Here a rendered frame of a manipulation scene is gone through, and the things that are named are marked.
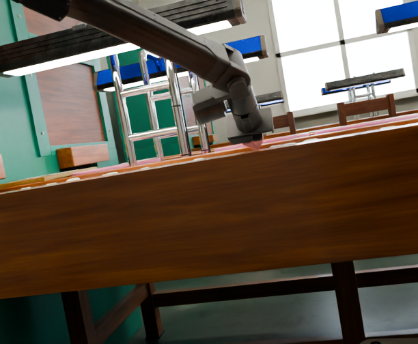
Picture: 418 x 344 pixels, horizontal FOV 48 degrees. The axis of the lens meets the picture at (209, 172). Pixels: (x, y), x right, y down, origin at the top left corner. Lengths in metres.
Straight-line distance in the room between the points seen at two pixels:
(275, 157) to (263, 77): 5.37
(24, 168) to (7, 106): 0.20
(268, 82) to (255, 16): 0.83
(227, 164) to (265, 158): 0.06
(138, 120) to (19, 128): 2.33
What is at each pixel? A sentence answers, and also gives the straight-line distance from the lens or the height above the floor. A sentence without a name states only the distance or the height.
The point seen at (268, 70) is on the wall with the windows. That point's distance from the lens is 6.09.
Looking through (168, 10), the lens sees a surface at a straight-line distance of 1.11.
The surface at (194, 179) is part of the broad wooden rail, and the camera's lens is 0.75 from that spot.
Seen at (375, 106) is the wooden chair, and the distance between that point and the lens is 3.59.
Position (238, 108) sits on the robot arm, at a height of 0.85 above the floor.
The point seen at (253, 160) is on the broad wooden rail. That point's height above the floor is 0.75.
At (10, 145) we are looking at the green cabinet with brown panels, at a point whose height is 0.89.
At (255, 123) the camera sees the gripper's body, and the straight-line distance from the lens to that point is 1.01.
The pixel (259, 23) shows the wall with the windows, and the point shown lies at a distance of 6.19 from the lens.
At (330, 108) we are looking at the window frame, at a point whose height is 0.95.
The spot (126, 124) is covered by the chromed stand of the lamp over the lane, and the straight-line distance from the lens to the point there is 1.30.
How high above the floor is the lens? 0.79
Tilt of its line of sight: 3 degrees down
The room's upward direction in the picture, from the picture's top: 10 degrees counter-clockwise
